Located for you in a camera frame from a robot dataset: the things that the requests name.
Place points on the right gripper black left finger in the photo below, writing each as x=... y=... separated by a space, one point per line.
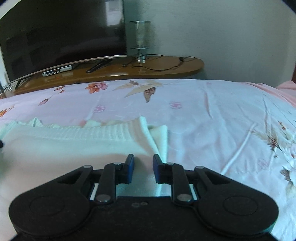
x=109 y=177

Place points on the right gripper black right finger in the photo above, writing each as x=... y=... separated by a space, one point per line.
x=175 y=176

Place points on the cream white knitted sweater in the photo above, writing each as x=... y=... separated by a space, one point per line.
x=35 y=153

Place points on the pink floral bed sheet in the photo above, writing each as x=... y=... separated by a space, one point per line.
x=231 y=128

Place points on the silver set-top box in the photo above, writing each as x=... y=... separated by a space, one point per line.
x=57 y=70

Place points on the wooden tv stand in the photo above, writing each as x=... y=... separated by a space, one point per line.
x=155 y=67

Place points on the black remote control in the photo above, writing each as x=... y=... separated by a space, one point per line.
x=99 y=65

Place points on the large black television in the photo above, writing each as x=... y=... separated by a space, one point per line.
x=40 y=35

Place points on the pink pillow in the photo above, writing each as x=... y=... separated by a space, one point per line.
x=285 y=91

